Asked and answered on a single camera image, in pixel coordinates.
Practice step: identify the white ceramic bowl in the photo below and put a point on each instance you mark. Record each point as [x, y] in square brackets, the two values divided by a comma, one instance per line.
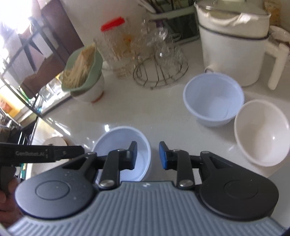
[260, 133]

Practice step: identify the pale blue plastic bowl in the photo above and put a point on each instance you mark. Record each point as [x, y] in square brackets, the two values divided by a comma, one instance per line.
[213, 99]
[125, 136]

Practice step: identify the glass pot lid white knob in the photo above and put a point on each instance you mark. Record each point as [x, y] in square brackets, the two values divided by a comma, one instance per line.
[226, 5]

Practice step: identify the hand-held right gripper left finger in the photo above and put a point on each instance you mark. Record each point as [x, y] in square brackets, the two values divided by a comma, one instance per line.
[133, 156]

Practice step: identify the white plate with leaf pattern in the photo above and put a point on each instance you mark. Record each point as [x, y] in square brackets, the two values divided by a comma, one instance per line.
[56, 141]

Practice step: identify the dark wooden cutting board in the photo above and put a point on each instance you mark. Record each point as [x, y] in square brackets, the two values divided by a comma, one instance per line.
[65, 31]

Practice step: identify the orange dish soap bottle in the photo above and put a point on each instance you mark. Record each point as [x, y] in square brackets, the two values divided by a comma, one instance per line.
[6, 105]

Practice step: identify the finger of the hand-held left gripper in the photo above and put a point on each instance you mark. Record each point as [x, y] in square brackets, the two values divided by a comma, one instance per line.
[70, 151]

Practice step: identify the glass jar with red lid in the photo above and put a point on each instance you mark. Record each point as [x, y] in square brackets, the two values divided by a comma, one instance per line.
[113, 23]

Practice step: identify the yellow packet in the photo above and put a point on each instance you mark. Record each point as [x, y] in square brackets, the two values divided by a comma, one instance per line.
[273, 11]

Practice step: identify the dry noodles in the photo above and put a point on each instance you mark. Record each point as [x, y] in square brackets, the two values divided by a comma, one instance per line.
[79, 65]

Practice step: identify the small clear glass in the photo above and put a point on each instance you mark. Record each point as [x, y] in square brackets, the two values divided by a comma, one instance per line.
[45, 95]
[56, 87]

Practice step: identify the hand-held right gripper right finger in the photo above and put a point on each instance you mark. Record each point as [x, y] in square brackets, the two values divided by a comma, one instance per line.
[162, 156]

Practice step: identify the white steamer cloth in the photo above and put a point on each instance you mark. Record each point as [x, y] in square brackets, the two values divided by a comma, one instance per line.
[228, 20]

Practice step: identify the green bowl with noodles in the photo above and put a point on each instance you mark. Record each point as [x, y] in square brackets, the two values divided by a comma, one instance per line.
[92, 72]

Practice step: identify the white bowl with orange base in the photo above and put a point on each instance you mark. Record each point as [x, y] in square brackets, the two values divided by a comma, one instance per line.
[95, 90]

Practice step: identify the green chopstick holder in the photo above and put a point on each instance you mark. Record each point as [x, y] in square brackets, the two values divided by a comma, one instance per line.
[181, 27]

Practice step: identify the person's left hand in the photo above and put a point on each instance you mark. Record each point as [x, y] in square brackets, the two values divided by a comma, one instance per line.
[3, 199]

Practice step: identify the white electric cooking pot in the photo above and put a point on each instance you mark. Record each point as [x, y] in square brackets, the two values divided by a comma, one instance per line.
[228, 59]

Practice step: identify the patterned glass cup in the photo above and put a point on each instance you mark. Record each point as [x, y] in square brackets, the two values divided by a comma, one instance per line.
[170, 52]
[154, 29]

